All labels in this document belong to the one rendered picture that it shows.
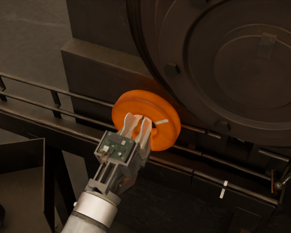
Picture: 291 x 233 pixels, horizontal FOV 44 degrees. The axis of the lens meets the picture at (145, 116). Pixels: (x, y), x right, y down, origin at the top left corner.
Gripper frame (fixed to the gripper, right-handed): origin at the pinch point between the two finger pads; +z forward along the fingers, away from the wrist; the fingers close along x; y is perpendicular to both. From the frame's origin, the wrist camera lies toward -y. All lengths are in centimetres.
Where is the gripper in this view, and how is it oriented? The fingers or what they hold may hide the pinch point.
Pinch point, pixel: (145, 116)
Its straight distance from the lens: 77.2
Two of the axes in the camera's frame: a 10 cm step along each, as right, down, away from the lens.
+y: -1.2, -4.8, -8.7
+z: 4.0, -8.2, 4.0
